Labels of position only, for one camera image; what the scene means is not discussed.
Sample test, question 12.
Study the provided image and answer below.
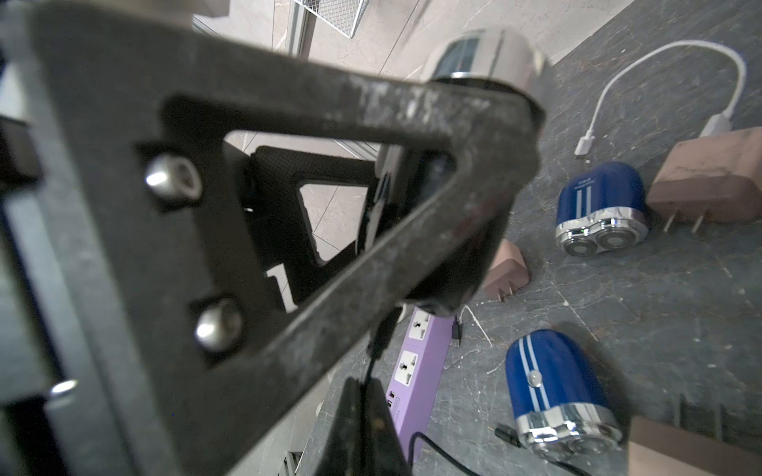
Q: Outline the pink USB charger front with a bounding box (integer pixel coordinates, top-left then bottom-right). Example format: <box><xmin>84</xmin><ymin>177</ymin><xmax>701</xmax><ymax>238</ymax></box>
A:
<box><xmin>646</xmin><ymin>127</ymin><xmax>761</xmax><ymax>232</ymax></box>

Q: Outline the thin white USB cable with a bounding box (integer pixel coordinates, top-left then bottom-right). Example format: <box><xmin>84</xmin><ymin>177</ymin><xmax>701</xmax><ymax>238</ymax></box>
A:
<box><xmin>573</xmin><ymin>38</ymin><xmax>748</xmax><ymax>159</ymax></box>

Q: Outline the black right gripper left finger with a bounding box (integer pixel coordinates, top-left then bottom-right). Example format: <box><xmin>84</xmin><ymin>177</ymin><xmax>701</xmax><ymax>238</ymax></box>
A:
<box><xmin>315</xmin><ymin>378</ymin><xmax>364</xmax><ymax>476</ymax></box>

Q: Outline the black cable of charger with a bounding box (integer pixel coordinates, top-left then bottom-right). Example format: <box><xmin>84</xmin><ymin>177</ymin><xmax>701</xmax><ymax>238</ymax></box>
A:
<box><xmin>407</xmin><ymin>314</ymin><xmax>591</xmax><ymax>476</ymax></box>

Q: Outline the pink usb charger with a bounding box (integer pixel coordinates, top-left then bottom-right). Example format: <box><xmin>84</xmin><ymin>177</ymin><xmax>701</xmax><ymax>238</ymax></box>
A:
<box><xmin>646</xmin><ymin>127</ymin><xmax>761</xmax><ymax>232</ymax></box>
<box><xmin>480</xmin><ymin>238</ymin><xmax>531</xmax><ymax>301</ymax></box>

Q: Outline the purple power strip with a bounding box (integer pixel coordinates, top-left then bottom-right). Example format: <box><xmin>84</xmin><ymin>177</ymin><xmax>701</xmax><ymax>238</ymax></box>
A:
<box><xmin>386</xmin><ymin>309</ymin><xmax>454</xmax><ymax>459</ymax></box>

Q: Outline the blue shaver on table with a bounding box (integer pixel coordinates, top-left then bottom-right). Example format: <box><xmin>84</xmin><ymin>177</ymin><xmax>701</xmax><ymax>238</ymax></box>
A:
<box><xmin>505</xmin><ymin>329</ymin><xmax>623</xmax><ymax>462</ymax></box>

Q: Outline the white wire wall basket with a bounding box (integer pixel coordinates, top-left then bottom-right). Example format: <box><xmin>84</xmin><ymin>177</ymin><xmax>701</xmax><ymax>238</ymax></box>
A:
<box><xmin>296</xmin><ymin>0</ymin><xmax>368</xmax><ymax>39</ymax></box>

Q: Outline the blue shaver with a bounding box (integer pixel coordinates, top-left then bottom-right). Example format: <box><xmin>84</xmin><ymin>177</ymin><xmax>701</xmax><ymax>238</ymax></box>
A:
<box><xmin>505</xmin><ymin>329</ymin><xmax>623</xmax><ymax>462</ymax></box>
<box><xmin>555</xmin><ymin>162</ymin><xmax>649</xmax><ymax>258</ymax></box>

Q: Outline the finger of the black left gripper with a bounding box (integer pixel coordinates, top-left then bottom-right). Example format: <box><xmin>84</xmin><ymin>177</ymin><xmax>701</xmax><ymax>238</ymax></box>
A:
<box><xmin>23</xmin><ymin>0</ymin><xmax>543</xmax><ymax>476</ymax></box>
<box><xmin>240</xmin><ymin>146</ymin><xmax>377</xmax><ymax>303</ymax></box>

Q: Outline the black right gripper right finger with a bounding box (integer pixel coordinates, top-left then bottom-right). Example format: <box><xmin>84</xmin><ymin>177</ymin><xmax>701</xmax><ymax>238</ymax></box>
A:
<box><xmin>364</xmin><ymin>378</ymin><xmax>412</xmax><ymax>476</ymax></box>

